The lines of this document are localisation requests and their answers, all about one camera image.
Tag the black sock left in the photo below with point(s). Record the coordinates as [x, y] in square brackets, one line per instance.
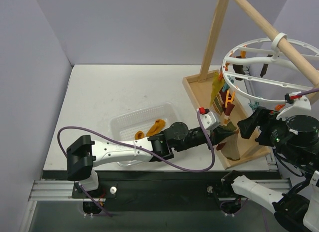
[238, 69]

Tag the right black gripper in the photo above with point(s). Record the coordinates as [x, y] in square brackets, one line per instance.
[260, 129]

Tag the orange clothespin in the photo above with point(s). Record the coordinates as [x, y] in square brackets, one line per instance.
[279, 107]

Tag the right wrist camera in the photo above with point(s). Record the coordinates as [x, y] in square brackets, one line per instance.
[299, 104]

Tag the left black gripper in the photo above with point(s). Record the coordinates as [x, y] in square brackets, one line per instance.
[218, 132]

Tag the orange clip upper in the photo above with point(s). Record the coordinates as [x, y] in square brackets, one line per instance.
[230, 96]

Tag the wooden drying rack frame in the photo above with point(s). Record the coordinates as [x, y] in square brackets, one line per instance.
[199, 86]

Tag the white plastic basket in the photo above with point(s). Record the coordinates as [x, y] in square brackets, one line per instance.
[124, 127]

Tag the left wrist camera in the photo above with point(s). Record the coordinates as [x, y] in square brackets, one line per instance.
[207, 119]

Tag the black sock right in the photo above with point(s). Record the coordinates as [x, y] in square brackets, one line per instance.
[264, 70]

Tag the black sock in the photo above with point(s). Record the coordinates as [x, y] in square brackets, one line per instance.
[264, 70]
[238, 69]

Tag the mustard sock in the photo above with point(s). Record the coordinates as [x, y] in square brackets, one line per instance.
[156, 127]
[139, 135]

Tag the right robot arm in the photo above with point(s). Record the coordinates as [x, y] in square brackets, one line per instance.
[295, 142]

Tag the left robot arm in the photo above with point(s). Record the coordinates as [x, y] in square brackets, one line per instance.
[84, 154]

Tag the white round sock hanger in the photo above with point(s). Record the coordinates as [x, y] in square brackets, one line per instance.
[251, 60]

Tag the teal clothespin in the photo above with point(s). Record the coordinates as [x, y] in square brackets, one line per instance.
[254, 105]

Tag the olive yellow sock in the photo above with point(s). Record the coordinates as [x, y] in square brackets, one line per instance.
[217, 85]

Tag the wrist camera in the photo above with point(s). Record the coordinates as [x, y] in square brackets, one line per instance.
[207, 119]
[299, 104]

